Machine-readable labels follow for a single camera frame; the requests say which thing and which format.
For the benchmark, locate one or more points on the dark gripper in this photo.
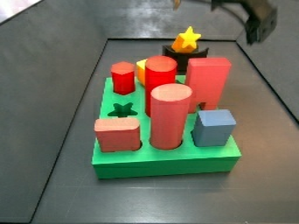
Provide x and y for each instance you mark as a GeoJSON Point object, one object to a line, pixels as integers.
{"type": "Point", "coordinates": [262, 17]}

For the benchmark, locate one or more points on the yellow star prism block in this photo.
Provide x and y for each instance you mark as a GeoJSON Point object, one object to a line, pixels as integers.
{"type": "Point", "coordinates": [185, 43]}

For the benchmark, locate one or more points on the red arch block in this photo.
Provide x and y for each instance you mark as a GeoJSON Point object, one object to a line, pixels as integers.
{"type": "Point", "coordinates": [206, 77]}

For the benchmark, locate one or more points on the red tall cylinder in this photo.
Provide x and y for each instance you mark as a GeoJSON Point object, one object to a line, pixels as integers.
{"type": "Point", "coordinates": [159, 72]}

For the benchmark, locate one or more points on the yellow rounded block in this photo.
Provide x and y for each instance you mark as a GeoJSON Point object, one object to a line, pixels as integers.
{"type": "Point", "coordinates": [141, 71]}

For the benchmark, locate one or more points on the pink tall cylinder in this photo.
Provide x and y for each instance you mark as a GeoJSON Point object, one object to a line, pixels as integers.
{"type": "Point", "coordinates": [170, 105]}

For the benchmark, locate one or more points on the blue cube block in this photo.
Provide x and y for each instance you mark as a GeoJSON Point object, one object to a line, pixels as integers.
{"type": "Point", "coordinates": [213, 127]}

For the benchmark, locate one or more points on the red hexagonal prism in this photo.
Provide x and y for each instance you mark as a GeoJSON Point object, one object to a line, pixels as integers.
{"type": "Point", "coordinates": [123, 78]}

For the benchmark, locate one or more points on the pink rounded square block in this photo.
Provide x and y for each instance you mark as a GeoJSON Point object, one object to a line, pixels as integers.
{"type": "Point", "coordinates": [118, 134]}

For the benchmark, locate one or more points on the green shape sorter base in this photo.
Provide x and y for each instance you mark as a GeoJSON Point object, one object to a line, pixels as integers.
{"type": "Point", "coordinates": [153, 162]}

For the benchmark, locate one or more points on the black fixture bracket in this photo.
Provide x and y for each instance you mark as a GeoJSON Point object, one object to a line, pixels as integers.
{"type": "Point", "coordinates": [182, 57]}

